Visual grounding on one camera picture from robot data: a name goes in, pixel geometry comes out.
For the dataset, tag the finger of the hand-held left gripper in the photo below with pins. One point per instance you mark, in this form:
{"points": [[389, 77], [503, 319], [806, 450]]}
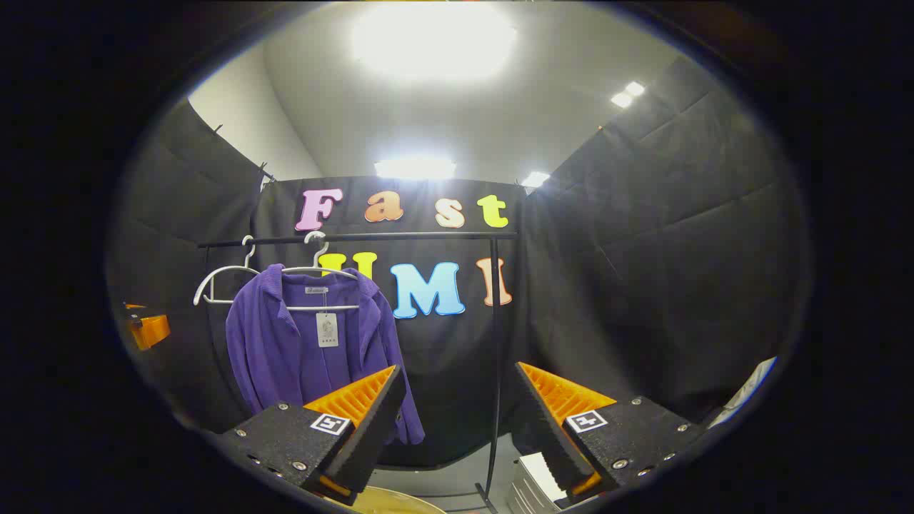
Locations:
{"points": [[151, 330]]}

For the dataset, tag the beige laundry hamper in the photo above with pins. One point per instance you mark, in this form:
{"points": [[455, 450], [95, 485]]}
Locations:
{"points": [[400, 503]]}

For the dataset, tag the white paper sheet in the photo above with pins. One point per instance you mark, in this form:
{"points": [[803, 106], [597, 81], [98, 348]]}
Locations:
{"points": [[746, 391]]}

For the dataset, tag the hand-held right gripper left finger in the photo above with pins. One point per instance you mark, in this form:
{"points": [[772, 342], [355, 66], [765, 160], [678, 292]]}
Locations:
{"points": [[375, 428]]}

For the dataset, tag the large ceiling light panel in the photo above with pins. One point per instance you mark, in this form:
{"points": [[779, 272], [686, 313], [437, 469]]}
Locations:
{"points": [[432, 39]]}

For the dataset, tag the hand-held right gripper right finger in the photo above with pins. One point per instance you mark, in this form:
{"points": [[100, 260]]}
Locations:
{"points": [[550, 428]]}

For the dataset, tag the white ribbed box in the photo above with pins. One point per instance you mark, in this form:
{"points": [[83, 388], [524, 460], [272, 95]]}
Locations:
{"points": [[537, 471]]}

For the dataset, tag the black metal clothes rack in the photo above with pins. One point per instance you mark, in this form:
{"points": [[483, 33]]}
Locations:
{"points": [[428, 235]]}

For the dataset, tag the purple ribbed shirt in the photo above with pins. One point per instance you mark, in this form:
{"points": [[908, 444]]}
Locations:
{"points": [[271, 350]]}

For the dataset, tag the black backdrop cloth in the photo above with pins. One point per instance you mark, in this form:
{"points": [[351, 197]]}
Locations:
{"points": [[643, 250]]}

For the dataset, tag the white plastic hanger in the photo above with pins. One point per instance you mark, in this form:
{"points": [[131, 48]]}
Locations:
{"points": [[321, 308], [221, 271]]}

